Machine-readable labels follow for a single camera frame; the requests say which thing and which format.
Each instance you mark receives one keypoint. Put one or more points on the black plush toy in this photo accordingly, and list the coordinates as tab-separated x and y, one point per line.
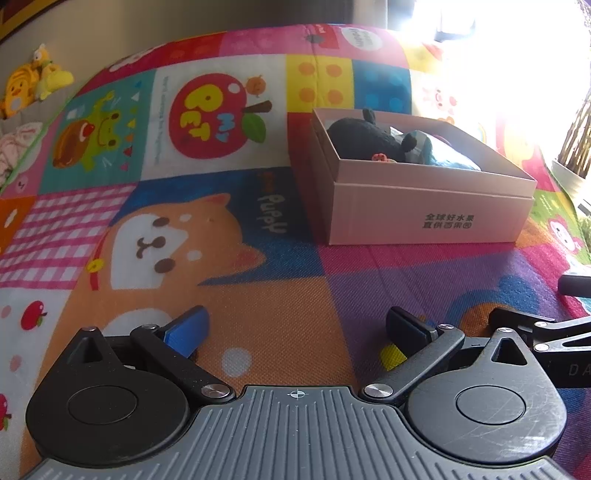
360	134

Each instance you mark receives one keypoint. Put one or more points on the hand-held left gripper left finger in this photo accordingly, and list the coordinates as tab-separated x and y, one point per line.
184	330

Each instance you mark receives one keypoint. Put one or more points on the yellow plush toy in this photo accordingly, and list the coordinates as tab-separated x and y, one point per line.
53	78

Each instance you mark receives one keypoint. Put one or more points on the colourful printed play mat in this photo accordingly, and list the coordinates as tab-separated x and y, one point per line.
277	300

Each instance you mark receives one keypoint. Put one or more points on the wide framed wall picture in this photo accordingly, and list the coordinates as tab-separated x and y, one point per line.
11	11

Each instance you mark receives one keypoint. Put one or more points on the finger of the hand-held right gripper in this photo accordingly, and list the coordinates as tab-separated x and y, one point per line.
517	323
575	285

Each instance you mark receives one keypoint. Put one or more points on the pink cloth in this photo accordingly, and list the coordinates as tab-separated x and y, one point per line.
21	143

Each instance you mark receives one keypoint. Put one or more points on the blue tissue packet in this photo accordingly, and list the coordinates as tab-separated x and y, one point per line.
450	154

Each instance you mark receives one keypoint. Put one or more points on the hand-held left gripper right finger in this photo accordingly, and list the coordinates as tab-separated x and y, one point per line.
406	325

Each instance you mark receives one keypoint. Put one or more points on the orange striped plush toy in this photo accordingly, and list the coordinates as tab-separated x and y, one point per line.
18	90

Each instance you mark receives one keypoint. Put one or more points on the white planter with twigs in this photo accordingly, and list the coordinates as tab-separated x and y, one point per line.
575	177

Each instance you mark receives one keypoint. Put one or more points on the pink cardboard box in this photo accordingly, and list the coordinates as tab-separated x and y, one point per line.
415	217

